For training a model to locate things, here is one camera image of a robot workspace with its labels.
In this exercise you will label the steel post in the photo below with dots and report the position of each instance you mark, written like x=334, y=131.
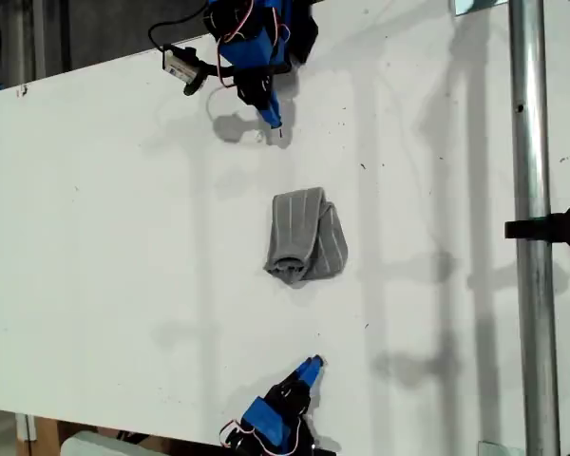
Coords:
x=532, y=142

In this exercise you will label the black camera stalk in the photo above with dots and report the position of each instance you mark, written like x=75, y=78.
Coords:
x=209, y=71

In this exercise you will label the wooden table leg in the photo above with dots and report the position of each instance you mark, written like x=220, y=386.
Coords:
x=45, y=437

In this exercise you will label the grey striped towel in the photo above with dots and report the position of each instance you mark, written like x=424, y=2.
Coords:
x=304, y=237

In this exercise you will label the black clamp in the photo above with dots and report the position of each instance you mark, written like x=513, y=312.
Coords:
x=551, y=227

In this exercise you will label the white box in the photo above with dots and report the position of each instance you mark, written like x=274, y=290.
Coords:
x=100, y=445

